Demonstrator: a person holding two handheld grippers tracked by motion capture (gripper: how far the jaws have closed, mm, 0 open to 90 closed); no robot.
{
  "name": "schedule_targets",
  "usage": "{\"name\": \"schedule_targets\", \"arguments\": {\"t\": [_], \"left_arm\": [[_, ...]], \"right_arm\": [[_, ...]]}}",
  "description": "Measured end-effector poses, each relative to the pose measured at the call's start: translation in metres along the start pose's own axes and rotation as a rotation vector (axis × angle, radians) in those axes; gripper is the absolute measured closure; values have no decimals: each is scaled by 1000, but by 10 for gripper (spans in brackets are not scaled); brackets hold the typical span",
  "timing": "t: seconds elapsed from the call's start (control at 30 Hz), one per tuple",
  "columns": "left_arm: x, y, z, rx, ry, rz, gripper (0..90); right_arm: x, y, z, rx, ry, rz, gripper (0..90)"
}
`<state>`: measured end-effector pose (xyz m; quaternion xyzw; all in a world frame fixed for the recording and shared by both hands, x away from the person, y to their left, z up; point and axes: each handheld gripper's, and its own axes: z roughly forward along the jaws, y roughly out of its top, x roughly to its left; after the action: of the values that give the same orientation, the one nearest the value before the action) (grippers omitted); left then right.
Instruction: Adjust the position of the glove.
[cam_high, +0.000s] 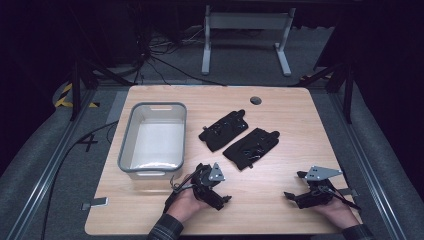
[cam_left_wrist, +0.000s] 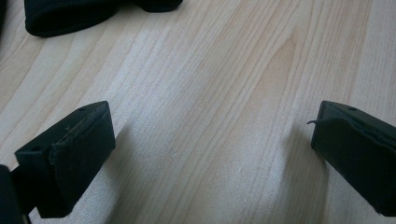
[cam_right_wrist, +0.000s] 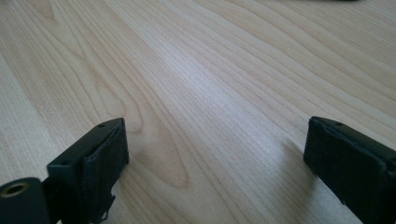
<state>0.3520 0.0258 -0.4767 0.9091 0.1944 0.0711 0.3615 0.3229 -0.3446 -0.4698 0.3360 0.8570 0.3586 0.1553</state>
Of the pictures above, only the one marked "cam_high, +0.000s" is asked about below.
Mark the dark curtain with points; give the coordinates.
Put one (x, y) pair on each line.
(30, 50)
(390, 66)

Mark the aluminium rail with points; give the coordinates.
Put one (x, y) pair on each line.
(366, 166)
(50, 166)

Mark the grey metal table clip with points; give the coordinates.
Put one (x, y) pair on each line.
(349, 192)
(96, 202)

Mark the white metal stand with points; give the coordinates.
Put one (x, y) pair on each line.
(246, 20)

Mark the black metal stand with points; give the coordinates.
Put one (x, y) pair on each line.
(76, 95)
(348, 98)

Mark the white plastic bin grey rim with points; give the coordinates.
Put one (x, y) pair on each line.
(156, 143)

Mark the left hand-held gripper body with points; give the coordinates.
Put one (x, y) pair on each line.
(206, 186)

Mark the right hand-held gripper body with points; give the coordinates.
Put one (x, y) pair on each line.
(315, 196)

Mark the yellow black striped tape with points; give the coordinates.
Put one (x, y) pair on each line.
(64, 94)

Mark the person's left hand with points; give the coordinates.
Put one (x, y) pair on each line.
(185, 205)

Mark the black glove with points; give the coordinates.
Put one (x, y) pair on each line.
(250, 146)
(222, 132)

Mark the person's right hand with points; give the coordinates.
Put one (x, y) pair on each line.
(340, 213)

